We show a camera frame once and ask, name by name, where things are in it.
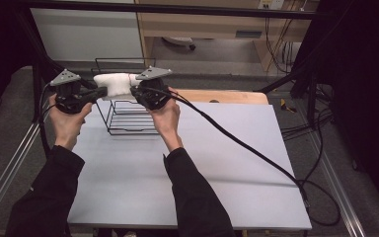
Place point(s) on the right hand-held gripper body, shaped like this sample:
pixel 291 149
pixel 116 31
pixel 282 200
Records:
pixel 153 97

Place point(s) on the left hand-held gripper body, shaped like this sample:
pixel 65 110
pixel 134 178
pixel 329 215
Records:
pixel 69 98

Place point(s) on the white towel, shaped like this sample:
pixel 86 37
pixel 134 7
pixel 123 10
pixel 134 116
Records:
pixel 116 84

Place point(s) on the person's left hand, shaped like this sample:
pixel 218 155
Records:
pixel 66 126

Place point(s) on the person's right hand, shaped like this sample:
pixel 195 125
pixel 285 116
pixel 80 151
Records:
pixel 168 123

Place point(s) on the white cabinet panel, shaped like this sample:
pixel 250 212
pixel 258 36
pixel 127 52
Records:
pixel 85 36

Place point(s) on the white chair base foot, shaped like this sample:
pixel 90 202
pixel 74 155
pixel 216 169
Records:
pixel 177 40

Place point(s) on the light wooden desk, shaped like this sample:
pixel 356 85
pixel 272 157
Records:
pixel 210 24

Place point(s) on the aluminium floor rail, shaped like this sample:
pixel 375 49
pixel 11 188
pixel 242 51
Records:
pixel 16 154
pixel 339 184

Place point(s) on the black metal frame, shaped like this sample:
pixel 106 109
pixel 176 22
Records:
pixel 177 9

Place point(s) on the white wall socket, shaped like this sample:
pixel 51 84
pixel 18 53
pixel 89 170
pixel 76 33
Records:
pixel 271 4

